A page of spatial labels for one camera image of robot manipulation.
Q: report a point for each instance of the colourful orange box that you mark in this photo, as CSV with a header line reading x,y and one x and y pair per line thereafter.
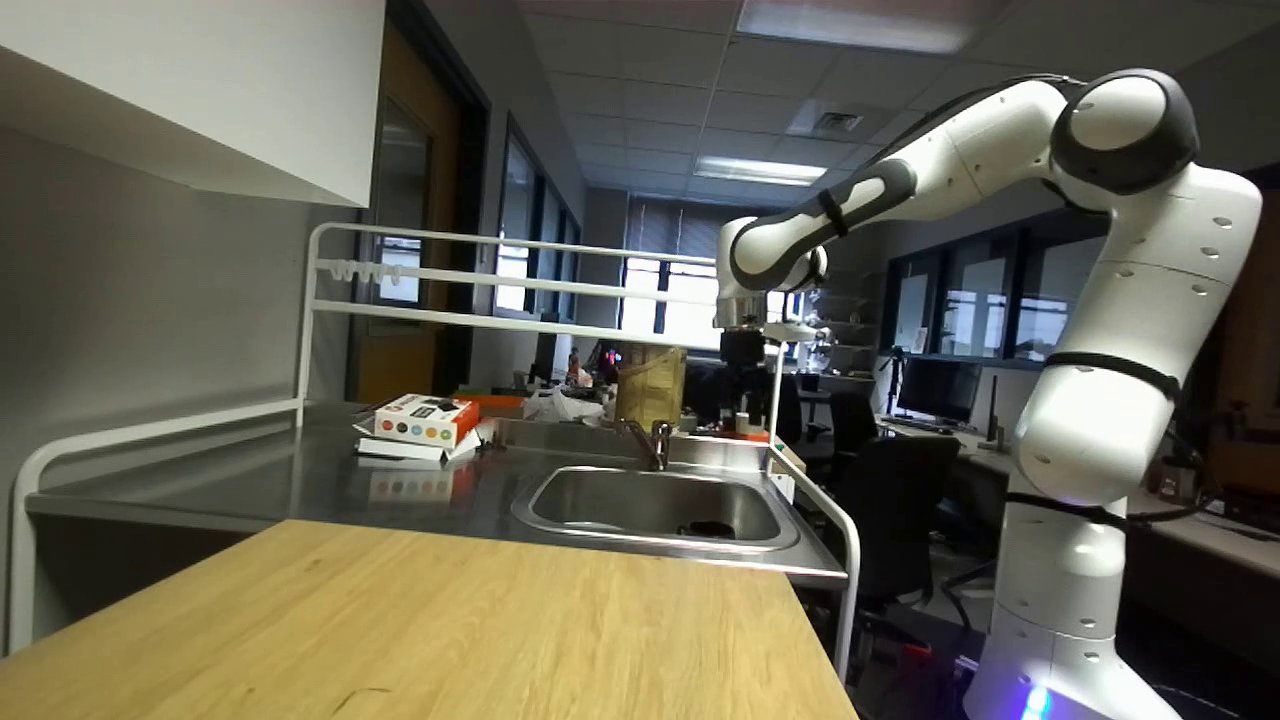
x,y
427,419

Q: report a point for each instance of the ceiling air vent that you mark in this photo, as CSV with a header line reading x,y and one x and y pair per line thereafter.
x,y
829,121

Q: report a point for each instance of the rectangular ceiling light panel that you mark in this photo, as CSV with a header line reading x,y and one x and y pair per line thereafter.
x,y
852,21
757,171

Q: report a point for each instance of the brown door with dark frame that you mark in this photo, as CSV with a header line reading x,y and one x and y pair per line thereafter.
x,y
413,202

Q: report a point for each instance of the white metal rail frame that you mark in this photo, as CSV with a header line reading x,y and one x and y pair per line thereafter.
x,y
441,283

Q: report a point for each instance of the chrome sink faucet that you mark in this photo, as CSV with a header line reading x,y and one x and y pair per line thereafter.
x,y
657,443

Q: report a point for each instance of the black office chair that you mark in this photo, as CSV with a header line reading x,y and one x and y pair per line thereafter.
x,y
888,512

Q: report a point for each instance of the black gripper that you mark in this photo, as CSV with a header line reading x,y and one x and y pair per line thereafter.
x,y
742,350

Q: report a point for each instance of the white and red package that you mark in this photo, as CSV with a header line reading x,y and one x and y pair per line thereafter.
x,y
418,455

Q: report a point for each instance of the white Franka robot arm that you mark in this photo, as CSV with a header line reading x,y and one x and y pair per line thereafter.
x,y
1144,293

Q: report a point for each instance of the white plastic bag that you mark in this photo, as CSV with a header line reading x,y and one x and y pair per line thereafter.
x,y
562,401

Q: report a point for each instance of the computer monitor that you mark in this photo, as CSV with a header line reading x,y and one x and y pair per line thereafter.
x,y
937,390

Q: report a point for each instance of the stainless steel sink counter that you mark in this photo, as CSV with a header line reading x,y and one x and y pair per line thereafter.
x,y
403,498

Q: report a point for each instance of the white wall cabinet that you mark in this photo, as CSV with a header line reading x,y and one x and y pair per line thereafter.
x,y
200,83

